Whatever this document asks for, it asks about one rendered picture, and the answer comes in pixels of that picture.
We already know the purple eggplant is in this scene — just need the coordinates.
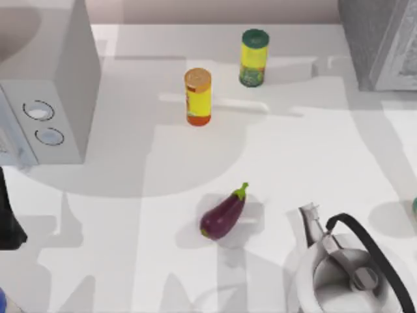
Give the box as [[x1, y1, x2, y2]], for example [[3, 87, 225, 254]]
[[199, 182, 250, 241]]

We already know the orange and yellow can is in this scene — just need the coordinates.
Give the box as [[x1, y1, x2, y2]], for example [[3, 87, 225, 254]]
[[184, 67, 212, 127]]

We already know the green and yellow can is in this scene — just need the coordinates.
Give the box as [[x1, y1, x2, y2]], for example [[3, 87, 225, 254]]
[[238, 29, 270, 88]]

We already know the pale blue microwave knob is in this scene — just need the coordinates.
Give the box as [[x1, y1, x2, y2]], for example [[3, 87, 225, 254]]
[[35, 127, 65, 147]]

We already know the pale microwave oven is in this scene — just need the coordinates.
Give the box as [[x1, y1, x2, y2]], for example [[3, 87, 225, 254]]
[[0, 0, 102, 166]]

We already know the white microwave knob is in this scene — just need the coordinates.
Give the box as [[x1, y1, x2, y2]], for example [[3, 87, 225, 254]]
[[22, 100, 55, 122]]

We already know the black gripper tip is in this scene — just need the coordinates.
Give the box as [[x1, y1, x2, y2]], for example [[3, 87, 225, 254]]
[[0, 166, 28, 251]]

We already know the blue and white object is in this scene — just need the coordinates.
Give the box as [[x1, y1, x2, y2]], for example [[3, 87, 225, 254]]
[[0, 286, 23, 313]]

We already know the silver kettle with black handle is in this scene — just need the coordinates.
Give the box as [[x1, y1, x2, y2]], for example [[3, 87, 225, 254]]
[[295, 201, 417, 313]]

